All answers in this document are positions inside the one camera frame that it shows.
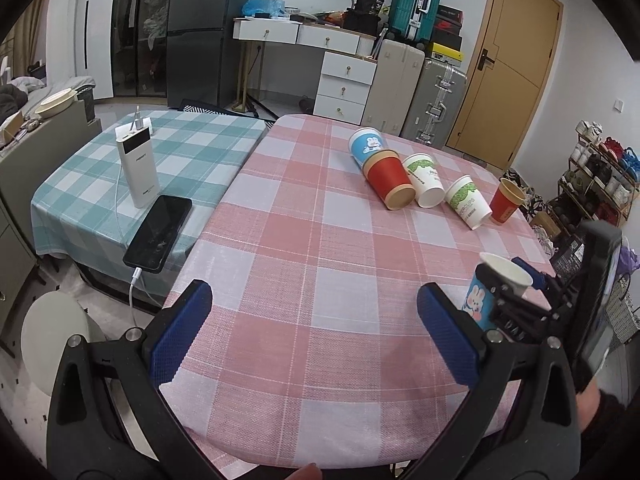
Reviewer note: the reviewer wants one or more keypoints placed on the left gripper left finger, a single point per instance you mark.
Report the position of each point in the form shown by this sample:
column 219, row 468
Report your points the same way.
column 108, row 419

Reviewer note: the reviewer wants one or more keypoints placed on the lying white green paper cup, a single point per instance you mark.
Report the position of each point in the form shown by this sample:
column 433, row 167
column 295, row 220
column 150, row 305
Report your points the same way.
column 424, row 177

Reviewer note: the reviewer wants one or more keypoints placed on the woven grey basket bag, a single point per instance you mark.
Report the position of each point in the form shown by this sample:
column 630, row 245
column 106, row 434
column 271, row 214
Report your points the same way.
column 621, row 312

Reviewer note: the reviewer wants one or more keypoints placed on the pink checked tablecloth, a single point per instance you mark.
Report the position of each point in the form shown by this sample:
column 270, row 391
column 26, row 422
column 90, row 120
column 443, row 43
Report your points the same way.
column 314, row 351

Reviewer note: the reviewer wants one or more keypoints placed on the white power bank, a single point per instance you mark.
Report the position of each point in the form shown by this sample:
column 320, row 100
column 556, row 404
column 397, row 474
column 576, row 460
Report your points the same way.
column 136, row 156

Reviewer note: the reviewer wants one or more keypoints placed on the lying red paper cup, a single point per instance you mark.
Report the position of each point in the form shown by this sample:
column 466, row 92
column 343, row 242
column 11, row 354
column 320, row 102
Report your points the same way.
column 386, row 175

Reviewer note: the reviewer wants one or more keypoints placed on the wooden shoe rack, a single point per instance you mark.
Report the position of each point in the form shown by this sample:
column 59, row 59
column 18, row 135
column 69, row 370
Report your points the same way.
column 601, row 183

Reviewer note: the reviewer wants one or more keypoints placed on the teal suitcase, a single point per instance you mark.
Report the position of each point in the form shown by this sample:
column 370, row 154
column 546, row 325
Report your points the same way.
column 413, row 20

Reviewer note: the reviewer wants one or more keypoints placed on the upright red paper cup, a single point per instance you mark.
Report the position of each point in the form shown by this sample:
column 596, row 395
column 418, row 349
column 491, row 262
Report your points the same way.
column 507, row 199

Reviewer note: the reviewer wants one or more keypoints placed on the person's right hand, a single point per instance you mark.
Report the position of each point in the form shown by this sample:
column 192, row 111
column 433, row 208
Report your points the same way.
column 594, row 404

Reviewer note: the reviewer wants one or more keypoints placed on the wooden door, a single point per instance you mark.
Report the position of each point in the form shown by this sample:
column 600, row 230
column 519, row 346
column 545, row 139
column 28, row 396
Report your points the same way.
column 508, row 72

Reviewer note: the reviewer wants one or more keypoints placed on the round white stool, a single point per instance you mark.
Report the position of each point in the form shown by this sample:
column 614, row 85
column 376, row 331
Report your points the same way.
column 48, row 323

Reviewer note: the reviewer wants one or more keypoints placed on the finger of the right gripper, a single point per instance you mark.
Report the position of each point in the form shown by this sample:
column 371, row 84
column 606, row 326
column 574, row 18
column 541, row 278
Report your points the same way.
column 518, row 318
column 539, row 278

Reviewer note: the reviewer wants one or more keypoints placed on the beige suitcase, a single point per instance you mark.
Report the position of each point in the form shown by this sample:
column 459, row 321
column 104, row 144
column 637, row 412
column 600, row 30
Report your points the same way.
column 397, row 73

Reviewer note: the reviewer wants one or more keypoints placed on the glass door cabinet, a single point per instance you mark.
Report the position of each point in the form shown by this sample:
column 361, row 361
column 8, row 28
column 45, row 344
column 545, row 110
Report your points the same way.
column 139, row 47

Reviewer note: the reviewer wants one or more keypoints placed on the silver suitcase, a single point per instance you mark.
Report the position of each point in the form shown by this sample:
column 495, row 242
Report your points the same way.
column 435, row 104

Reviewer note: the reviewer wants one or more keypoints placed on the teal checked tablecloth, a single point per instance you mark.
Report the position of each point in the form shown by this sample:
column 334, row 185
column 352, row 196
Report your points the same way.
column 92, row 205

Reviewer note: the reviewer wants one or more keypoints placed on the yellow black box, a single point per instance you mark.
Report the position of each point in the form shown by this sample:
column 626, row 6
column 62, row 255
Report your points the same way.
column 445, row 54

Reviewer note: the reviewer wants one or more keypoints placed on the white drawer desk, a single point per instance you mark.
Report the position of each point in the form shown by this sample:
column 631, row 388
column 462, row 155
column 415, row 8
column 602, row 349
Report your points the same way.
column 333, row 67

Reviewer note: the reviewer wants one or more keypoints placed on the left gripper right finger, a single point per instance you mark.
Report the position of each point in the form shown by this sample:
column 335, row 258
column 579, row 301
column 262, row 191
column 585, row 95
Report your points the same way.
column 518, row 419

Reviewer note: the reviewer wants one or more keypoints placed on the tilted white green paper cup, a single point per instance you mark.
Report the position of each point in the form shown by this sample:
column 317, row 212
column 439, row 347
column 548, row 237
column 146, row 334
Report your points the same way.
column 466, row 200

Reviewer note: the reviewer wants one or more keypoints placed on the lying blue bunny paper cup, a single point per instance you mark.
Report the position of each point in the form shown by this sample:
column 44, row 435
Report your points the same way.
column 364, row 143

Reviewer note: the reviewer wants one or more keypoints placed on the person's left hand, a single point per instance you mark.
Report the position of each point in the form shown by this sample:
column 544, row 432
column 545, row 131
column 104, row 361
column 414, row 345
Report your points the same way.
column 308, row 472

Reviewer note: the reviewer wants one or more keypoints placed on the black smartphone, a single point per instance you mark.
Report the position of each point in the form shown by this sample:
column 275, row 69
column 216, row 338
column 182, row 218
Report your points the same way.
column 151, row 245

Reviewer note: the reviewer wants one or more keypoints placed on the blue plastic bag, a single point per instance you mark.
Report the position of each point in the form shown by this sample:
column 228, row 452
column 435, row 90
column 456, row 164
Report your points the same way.
column 264, row 9

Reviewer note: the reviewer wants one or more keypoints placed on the dark grey refrigerator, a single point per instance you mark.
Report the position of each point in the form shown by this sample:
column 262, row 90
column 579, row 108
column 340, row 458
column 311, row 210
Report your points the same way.
column 203, row 58

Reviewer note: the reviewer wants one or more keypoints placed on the blue bunny paper cup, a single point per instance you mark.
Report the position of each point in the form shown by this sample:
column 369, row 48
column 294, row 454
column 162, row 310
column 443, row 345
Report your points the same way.
column 489, row 276
column 364, row 143

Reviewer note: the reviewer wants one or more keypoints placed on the black printed bag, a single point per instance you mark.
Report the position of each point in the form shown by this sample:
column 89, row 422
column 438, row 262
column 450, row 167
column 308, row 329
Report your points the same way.
column 567, row 259

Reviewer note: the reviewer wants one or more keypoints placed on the purple bag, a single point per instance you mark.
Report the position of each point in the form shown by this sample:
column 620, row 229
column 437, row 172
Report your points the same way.
column 628, row 263

